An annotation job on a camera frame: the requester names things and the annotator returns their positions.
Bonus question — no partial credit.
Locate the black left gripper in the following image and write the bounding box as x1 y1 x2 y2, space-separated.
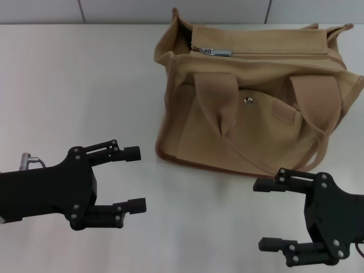
0 138 147 231

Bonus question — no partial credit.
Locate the silver zipper pull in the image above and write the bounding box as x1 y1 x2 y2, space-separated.
200 47 232 57

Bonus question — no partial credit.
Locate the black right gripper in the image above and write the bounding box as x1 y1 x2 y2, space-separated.
253 167 364 267

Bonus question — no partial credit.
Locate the silver left gripper cable connector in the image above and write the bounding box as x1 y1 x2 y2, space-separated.
18 152 48 172

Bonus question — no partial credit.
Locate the khaki canvas food bag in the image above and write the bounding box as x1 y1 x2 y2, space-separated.
154 7 364 179

